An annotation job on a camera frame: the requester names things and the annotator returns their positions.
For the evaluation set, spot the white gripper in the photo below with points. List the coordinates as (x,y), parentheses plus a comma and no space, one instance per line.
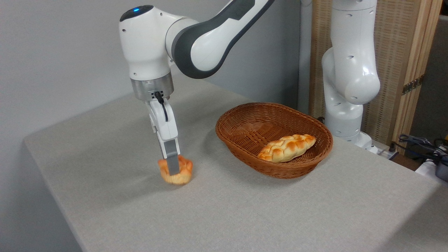
(164,122)

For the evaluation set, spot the round knotted bread roll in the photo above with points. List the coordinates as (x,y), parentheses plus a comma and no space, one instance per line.
(184,175)

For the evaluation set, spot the black plug at robot base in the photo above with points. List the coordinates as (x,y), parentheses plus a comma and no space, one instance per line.
(392,147)

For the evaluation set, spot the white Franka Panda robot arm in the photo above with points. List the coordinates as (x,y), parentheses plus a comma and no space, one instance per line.
(210,38)

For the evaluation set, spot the long braided bread loaf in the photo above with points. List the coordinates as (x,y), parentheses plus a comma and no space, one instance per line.
(287,148)

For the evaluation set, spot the brown oval wicker basket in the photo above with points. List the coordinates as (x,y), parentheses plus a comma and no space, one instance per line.
(241,150)

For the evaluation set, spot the brass screen hinge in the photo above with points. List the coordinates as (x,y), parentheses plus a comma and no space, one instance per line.
(413,85)

